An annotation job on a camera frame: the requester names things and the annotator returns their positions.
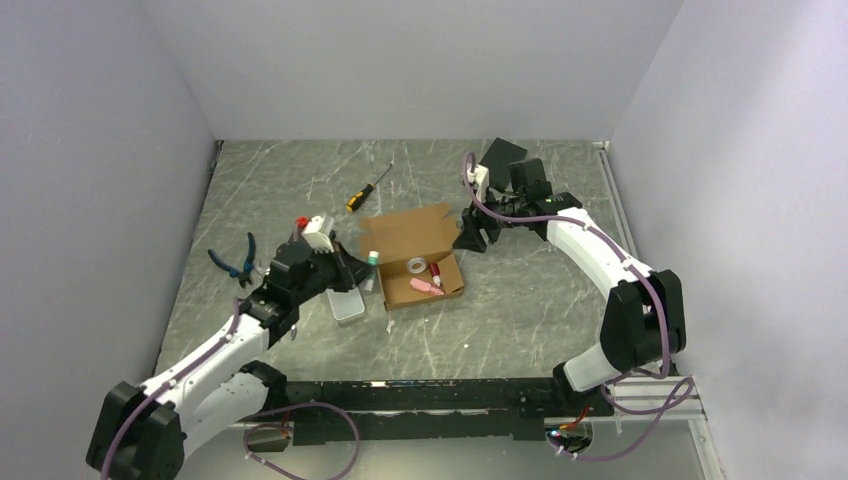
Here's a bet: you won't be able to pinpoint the brown cardboard box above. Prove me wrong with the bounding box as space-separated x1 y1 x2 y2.
359 202 465 311

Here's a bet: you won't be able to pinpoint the blue handled pliers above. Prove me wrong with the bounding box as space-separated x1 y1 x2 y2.
207 231 258 287

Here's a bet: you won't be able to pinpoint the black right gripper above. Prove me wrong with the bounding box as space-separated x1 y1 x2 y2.
453 187 526 254

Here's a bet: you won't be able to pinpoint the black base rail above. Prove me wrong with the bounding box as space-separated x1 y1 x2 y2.
248 377 613 446

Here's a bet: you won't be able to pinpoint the white plastic case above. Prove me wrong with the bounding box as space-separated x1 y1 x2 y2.
326 288 366 326

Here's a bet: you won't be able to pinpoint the yellow black screwdriver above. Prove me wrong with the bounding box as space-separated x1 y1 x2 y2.
345 161 394 213

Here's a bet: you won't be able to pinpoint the clear tape roll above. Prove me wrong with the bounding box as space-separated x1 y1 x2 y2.
406 257 429 275

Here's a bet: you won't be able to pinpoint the aluminium frame rail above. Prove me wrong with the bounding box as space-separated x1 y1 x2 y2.
592 141 703 416

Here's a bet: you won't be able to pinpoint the black box far right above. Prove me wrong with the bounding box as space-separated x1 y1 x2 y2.
479 138 527 185

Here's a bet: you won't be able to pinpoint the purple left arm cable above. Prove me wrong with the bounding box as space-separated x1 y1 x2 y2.
99 298 362 480

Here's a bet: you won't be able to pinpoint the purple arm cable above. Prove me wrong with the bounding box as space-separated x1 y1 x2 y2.
460 152 696 463
99 298 362 480

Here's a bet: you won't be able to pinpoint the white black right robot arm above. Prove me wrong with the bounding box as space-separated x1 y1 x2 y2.
457 153 687 415

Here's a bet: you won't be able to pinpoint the pink tube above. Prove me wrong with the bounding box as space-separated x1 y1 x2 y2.
409 278 445 296

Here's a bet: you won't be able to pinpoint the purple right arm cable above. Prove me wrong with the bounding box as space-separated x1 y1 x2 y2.
460 152 696 463

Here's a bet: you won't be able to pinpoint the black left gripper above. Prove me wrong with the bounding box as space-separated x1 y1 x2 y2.
293 240 376 305

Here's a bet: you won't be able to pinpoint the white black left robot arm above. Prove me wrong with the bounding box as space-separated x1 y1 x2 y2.
86 240 374 479

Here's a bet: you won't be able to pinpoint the red white small bottle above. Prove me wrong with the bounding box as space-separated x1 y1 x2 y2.
428 263 443 289

